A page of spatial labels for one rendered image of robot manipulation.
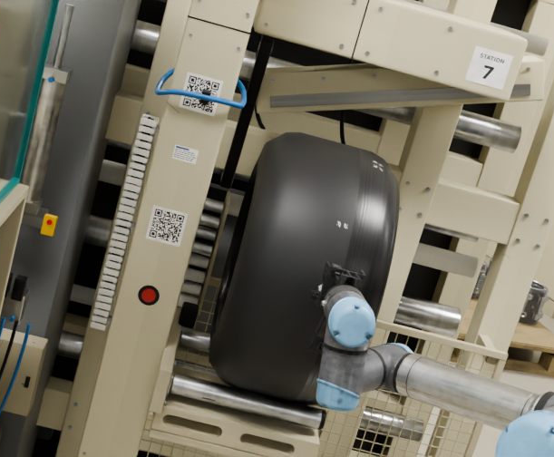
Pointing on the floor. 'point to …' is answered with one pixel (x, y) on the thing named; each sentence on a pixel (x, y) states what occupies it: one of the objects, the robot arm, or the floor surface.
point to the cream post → (129, 354)
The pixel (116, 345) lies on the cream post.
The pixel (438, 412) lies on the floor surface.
